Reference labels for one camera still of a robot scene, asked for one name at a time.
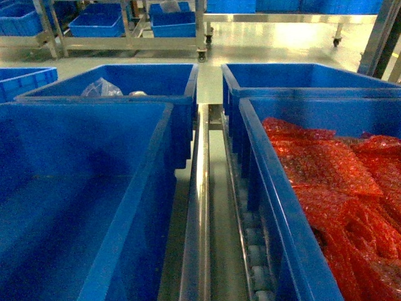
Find background steel cart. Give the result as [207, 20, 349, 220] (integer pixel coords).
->
[1, 1, 207, 62]

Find near right blue bin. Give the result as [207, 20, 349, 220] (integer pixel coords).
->
[239, 97, 400, 300]

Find blue bin on cart left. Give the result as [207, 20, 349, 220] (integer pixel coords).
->
[69, 3, 125, 38]

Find red bubble wrap bags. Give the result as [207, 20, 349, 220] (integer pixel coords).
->
[262, 117, 400, 300]

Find far left blue bin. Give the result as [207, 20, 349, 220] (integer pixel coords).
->
[14, 63, 199, 169]

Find blue bin on cart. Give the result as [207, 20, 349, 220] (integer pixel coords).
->
[69, 3, 125, 38]
[148, 1, 196, 38]

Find blue bin on cart right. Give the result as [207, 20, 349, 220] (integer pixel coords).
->
[148, 1, 196, 38]

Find blue bin at left edge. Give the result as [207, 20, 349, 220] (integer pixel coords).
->
[1, 67, 58, 103]

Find near left blue bin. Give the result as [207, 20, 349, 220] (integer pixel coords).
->
[1, 102, 176, 300]

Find clear plastic bag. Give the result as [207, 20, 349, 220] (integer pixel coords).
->
[81, 77, 123, 97]

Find far right blue bin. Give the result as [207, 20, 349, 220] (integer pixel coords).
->
[221, 63, 400, 153]

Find steel roller track rail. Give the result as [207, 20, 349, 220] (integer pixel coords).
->
[179, 103, 275, 300]

